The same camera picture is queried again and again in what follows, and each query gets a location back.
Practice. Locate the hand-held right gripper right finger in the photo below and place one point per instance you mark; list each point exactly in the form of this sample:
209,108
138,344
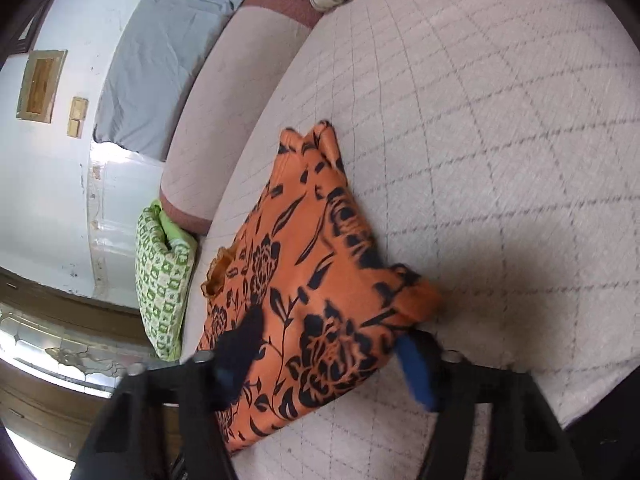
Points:
417,367

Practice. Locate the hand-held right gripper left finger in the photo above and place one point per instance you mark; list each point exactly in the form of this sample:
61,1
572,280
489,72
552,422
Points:
240,350

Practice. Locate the orange black floral shirt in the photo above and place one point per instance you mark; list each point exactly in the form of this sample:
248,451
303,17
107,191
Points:
310,260

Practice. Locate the green white patterned pillow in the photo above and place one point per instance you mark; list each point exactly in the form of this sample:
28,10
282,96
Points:
160,280

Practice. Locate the wooden door with patterned glass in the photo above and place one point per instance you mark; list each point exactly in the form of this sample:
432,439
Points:
50,340

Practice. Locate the pink maroon bolster cushion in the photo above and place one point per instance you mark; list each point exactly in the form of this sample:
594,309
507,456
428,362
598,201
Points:
215,125

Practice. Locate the grey pillow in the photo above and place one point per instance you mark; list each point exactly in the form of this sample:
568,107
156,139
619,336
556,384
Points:
150,70

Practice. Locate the beige wall switch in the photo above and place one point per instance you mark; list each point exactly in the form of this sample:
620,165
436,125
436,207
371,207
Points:
80,107
75,128

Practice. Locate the beige framed wall panel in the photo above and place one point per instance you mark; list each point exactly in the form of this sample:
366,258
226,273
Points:
40,85

